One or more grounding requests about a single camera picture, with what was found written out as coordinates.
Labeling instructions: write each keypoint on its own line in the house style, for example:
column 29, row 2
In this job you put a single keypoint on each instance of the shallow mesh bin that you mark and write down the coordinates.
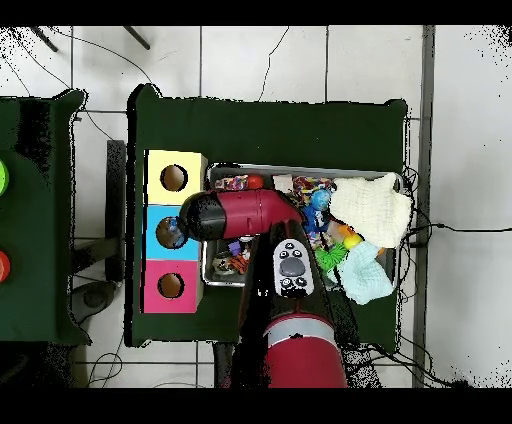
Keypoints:
column 360, row 172

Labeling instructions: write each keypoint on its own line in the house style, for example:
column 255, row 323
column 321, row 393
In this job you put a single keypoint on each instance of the clear packet with blue label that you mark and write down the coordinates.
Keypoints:
column 172, row 228

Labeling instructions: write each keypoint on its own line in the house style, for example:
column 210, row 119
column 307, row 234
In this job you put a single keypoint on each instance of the green ball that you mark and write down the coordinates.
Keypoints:
column 2, row 178

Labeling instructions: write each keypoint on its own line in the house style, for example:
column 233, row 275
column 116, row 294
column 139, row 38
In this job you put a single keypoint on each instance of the blue spiky eyed toy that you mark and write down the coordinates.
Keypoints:
column 316, row 222

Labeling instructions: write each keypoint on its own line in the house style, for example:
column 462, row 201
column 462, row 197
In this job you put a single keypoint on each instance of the black stand leg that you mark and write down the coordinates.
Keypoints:
column 136, row 38
column 44, row 39

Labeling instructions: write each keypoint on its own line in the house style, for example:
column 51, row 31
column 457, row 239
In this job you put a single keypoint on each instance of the small plush tiger toy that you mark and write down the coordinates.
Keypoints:
column 240, row 262

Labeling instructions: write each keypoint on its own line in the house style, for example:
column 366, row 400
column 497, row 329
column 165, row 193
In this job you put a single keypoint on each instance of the black upright panel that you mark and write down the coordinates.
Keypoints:
column 116, row 200

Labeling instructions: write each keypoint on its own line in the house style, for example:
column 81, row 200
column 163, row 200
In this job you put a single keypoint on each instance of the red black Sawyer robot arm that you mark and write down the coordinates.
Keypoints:
column 248, row 216

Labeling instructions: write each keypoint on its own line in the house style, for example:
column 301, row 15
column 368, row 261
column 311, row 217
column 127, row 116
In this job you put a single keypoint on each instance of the crumpled colourful paper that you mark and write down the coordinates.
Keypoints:
column 232, row 183

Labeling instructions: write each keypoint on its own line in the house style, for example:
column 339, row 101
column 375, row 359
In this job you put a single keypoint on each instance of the dark green table cloth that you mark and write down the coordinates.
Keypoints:
column 32, row 224
column 260, row 132

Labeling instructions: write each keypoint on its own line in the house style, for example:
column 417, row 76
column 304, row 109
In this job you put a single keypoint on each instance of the blue globe ball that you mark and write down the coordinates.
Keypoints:
column 321, row 200

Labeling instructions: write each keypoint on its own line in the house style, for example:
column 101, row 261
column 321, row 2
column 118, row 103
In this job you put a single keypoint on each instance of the cream waffle cloth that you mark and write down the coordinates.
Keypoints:
column 372, row 208

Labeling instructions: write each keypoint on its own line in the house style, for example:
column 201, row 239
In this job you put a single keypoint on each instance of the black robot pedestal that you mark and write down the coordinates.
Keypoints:
column 223, row 364

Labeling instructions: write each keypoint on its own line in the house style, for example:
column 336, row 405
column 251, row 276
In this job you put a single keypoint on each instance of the mint green cloth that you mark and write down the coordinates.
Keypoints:
column 364, row 276

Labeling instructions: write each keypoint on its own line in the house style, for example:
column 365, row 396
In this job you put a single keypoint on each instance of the red orange ball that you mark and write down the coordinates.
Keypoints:
column 256, row 182

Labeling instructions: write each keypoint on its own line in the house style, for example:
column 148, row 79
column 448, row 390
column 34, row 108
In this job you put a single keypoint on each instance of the plain wooden cube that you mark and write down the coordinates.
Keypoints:
column 283, row 183

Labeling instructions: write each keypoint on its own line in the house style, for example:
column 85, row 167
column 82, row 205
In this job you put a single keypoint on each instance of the wooden box with three holes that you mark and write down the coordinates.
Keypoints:
column 188, row 296

